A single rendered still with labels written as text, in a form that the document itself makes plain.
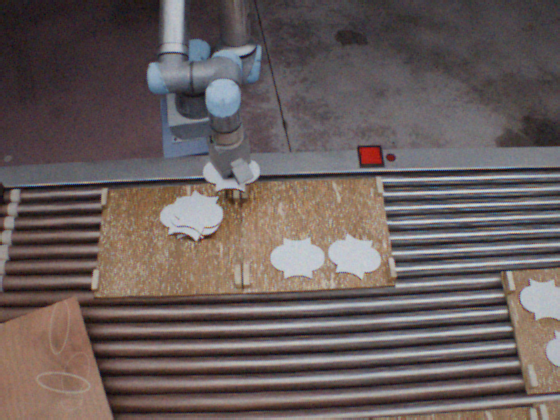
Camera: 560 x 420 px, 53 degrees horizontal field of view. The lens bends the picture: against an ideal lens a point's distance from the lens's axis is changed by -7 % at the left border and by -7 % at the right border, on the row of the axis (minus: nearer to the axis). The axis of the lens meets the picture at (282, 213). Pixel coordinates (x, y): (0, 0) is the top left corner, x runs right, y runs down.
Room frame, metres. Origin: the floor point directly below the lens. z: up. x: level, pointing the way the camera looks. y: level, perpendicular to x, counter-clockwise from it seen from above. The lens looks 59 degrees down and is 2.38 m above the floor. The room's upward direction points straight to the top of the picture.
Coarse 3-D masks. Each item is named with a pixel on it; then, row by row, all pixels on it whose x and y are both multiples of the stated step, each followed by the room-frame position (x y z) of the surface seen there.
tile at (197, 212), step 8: (176, 200) 0.90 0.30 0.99; (184, 200) 0.90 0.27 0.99; (192, 200) 0.90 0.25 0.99; (200, 200) 0.90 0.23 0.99; (208, 200) 0.90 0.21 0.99; (216, 200) 0.90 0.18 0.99; (176, 208) 0.87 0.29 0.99; (184, 208) 0.87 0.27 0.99; (192, 208) 0.87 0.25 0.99; (200, 208) 0.87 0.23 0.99; (208, 208) 0.87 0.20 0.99; (216, 208) 0.87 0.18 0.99; (176, 216) 0.84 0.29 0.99; (184, 216) 0.84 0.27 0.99; (192, 216) 0.84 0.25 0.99; (200, 216) 0.84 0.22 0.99; (208, 216) 0.84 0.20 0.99; (216, 216) 0.84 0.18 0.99; (184, 224) 0.82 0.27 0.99; (192, 224) 0.82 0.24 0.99; (200, 224) 0.82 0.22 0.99; (208, 224) 0.82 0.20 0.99; (216, 224) 0.82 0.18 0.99; (200, 232) 0.79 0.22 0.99
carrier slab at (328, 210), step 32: (256, 192) 0.96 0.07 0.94; (288, 192) 0.96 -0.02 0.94; (320, 192) 0.96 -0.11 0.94; (352, 192) 0.96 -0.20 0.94; (256, 224) 0.85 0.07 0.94; (288, 224) 0.85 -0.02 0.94; (320, 224) 0.85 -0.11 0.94; (352, 224) 0.85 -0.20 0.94; (384, 224) 0.85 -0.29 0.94; (256, 256) 0.75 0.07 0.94; (384, 256) 0.75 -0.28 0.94; (256, 288) 0.65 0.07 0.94; (288, 288) 0.65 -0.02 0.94; (320, 288) 0.65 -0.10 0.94; (352, 288) 0.65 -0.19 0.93
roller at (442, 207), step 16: (240, 208) 0.92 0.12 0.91; (400, 208) 0.91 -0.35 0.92; (416, 208) 0.91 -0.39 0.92; (432, 208) 0.92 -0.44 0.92; (448, 208) 0.92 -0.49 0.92; (464, 208) 0.92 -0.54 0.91; (480, 208) 0.92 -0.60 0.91; (496, 208) 0.92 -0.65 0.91; (512, 208) 0.92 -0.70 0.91; (528, 208) 0.92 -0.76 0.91; (544, 208) 0.92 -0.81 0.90; (0, 224) 0.86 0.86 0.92; (16, 224) 0.86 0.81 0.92; (32, 224) 0.86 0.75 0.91; (48, 224) 0.86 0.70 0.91; (64, 224) 0.86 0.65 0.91; (80, 224) 0.86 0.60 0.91; (96, 224) 0.86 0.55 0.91
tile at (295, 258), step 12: (288, 240) 0.79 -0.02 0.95; (276, 252) 0.76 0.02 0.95; (288, 252) 0.76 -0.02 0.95; (300, 252) 0.76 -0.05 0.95; (312, 252) 0.76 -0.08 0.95; (276, 264) 0.72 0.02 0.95; (288, 264) 0.72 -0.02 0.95; (300, 264) 0.72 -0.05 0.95; (312, 264) 0.72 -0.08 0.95; (288, 276) 0.68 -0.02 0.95; (300, 276) 0.69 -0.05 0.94
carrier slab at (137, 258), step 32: (128, 192) 0.96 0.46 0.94; (160, 192) 0.96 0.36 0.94; (192, 192) 0.96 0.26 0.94; (224, 192) 0.96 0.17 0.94; (128, 224) 0.85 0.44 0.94; (160, 224) 0.85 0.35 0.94; (224, 224) 0.85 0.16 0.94; (128, 256) 0.75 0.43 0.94; (160, 256) 0.75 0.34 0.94; (192, 256) 0.75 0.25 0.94; (224, 256) 0.75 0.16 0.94; (128, 288) 0.65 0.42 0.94; (160, 288) 0.65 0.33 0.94; (192, 288) 0.65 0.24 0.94; (224, 288) 0.65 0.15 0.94
